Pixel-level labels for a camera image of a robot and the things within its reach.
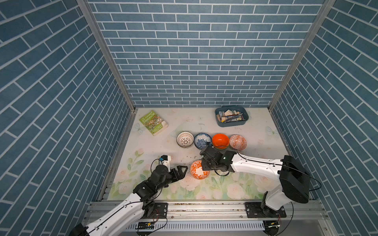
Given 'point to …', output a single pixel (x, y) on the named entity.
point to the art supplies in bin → (229, 116)
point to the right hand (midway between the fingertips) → (204, 164)
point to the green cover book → (153, 123)
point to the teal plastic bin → (242, 109)
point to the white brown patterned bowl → (185, 139)
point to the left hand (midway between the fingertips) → (186, 171)
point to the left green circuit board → (145, 225)
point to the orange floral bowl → (197, 171)
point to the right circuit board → (271, 227)
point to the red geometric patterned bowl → (237, 142)
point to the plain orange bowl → (220, 141)
